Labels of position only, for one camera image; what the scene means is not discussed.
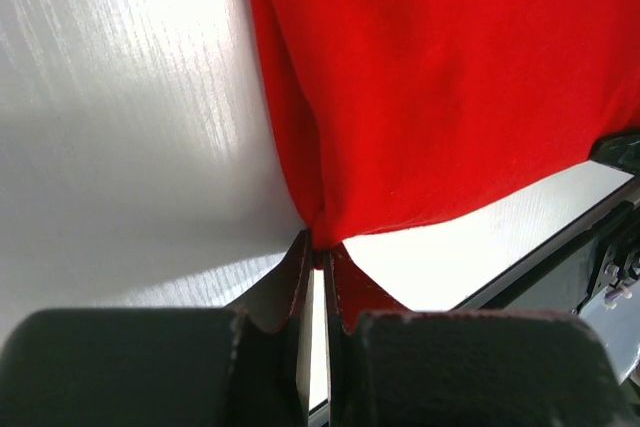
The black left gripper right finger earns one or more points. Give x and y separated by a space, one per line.
390 366

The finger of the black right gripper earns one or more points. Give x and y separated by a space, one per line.
620 151

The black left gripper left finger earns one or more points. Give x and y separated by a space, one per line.
246 364

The red t shirt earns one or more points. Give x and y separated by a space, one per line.
392 114

